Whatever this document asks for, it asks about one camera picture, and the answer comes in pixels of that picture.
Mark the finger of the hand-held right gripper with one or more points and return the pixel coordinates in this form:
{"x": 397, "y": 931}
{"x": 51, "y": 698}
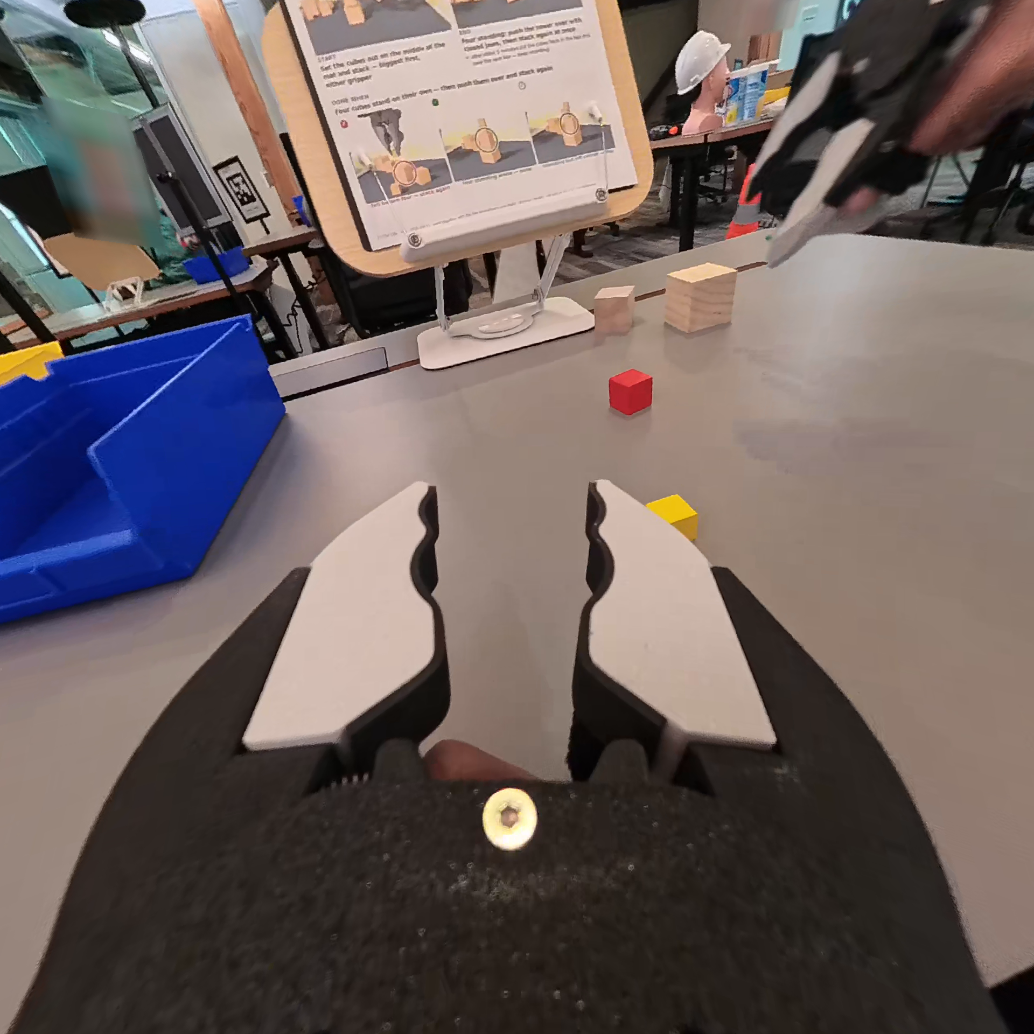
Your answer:
{"x": 795, "y": 121}
{"x": 824, "y": 186}

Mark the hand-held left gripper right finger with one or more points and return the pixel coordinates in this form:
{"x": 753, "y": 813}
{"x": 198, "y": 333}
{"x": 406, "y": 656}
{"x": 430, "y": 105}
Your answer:
{"x": 676, "y": 638}

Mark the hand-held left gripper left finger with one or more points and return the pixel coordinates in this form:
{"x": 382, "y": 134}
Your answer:
{"x": 344, "y": 638}

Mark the yellow wooden cube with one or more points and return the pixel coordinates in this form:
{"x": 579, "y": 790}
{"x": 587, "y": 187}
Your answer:
{"x": 676, "y": 516}

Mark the large wooden cube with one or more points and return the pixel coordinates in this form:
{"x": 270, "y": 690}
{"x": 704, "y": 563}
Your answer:
{"x": 698, "y": 299}

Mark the medium wooden cube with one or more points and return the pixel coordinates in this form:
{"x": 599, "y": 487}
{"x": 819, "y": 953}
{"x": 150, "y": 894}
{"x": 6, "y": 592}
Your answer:
{"x": 614, "y": 309}

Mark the red wooden cube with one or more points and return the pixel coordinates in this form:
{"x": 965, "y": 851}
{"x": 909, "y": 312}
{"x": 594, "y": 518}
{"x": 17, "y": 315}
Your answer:
{"x": 630, "y": 393}

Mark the blue plastic bin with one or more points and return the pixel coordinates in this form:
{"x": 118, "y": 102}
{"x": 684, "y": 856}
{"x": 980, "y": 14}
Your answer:
{"x": 162, "y": 453}

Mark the person's right hand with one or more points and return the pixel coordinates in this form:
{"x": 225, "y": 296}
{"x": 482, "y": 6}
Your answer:
{"x": 970, "y": 81}

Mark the blue white plastic container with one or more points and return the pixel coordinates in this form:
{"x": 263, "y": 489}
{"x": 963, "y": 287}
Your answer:
{"x": 747, "y": 94}

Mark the mannequin head white helmet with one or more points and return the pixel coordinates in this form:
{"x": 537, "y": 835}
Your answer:
{"x": 701, "y": 78}

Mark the white instruction sheet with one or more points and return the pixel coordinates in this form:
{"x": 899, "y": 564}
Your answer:
{"x": 469, "y": 97}

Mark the black office chair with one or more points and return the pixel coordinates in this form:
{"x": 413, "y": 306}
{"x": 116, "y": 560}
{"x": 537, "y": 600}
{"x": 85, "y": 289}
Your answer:
{"x": 380, "y": 299}

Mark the brown wooden desk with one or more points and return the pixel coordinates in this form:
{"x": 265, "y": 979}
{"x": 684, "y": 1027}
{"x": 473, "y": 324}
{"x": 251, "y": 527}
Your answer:
{"x": 162, "y": 299}

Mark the small blue bin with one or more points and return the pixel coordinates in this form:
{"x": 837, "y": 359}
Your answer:
{"x": 215, "y": 264}

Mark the yellow plastic bin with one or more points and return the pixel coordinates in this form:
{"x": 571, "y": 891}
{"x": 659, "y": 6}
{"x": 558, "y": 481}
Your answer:
{"x": 29, "y": 359}

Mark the pale board on stand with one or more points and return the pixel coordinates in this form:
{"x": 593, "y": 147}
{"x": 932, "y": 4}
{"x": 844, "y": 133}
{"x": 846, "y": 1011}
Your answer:
{"x": 89, "y": 259}

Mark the wooden display board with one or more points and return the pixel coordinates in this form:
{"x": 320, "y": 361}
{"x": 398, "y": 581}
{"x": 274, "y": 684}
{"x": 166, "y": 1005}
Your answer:
{"x": 299, "y": 146}

